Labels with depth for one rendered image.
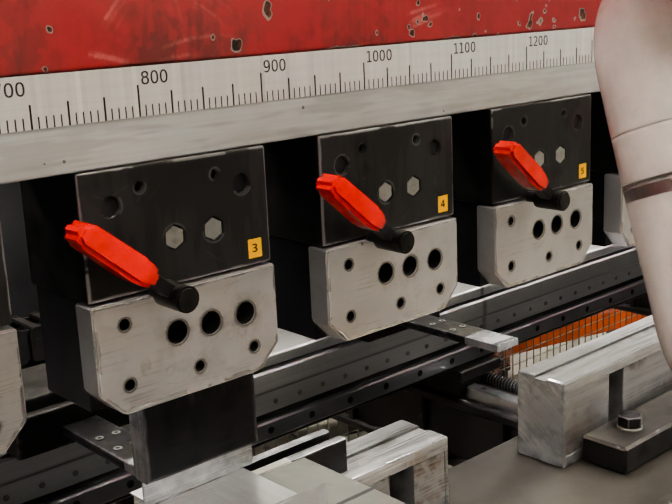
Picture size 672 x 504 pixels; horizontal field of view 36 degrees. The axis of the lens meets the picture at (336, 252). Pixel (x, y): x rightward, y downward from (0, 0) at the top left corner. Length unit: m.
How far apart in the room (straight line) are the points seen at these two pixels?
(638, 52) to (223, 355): 0.35
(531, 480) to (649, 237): 0.45
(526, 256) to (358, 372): 0.34
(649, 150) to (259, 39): 0.27
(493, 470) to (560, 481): 0.07
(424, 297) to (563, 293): 0.67
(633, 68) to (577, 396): 0.49
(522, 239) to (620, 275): 0.69
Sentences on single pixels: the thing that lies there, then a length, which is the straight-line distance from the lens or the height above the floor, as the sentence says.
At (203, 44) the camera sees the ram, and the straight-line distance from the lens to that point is 0.71.
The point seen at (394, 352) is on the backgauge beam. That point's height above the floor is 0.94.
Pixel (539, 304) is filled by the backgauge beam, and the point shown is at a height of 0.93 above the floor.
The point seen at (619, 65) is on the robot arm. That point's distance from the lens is 0.72.
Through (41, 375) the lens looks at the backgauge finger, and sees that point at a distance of 1.00.
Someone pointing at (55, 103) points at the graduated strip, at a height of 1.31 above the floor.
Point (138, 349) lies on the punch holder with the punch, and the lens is 0.70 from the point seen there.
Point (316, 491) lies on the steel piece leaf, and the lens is 0.76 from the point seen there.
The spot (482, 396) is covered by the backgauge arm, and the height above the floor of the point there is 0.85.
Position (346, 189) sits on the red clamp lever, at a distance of 0.74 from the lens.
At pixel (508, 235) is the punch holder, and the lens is 0.95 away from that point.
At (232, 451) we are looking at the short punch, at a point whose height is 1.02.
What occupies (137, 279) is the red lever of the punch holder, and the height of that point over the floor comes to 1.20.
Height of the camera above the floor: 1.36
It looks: 14 degrees down
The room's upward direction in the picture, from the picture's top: 3 degrees counter-clockwise
